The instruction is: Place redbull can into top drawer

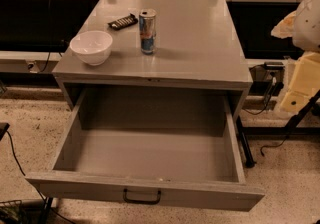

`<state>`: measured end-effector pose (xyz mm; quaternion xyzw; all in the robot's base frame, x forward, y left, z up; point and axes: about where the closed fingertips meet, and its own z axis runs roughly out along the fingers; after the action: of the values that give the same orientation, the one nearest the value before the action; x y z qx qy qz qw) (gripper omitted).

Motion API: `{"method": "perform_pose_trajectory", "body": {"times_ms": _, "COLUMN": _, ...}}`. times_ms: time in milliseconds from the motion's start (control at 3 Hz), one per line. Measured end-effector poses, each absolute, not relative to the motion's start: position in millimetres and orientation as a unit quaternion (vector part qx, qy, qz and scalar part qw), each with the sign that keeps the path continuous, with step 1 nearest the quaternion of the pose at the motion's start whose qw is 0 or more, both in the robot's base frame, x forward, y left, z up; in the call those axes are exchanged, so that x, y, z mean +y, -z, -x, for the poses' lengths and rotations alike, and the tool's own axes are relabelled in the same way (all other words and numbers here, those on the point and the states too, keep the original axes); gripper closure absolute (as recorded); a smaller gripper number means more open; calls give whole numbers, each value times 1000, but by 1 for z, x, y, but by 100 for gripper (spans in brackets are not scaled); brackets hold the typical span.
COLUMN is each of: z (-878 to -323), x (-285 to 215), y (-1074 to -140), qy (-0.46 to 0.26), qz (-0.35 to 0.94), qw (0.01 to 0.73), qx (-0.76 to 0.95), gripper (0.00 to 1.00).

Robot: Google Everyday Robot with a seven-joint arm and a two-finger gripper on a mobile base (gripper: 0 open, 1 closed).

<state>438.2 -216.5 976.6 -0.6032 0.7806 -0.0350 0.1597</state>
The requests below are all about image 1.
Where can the black drawer handle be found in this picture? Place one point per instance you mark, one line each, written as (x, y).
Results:
(142, 197)

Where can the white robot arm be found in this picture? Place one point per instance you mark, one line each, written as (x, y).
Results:
(303, 27)

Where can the grey open drawer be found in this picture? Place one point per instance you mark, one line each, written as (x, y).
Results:
(180, 141)

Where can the white bowl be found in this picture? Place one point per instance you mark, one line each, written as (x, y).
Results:
(92, 47)

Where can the redbull can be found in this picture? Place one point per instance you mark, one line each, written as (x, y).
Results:
(147, 29)

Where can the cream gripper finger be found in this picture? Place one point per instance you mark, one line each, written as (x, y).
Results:
(304, 83)
(285, 28)

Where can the black snack bar wrapper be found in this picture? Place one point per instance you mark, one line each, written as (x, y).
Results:
(124, 22)

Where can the grey cabinet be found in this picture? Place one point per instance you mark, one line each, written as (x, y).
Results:
(197, 47)

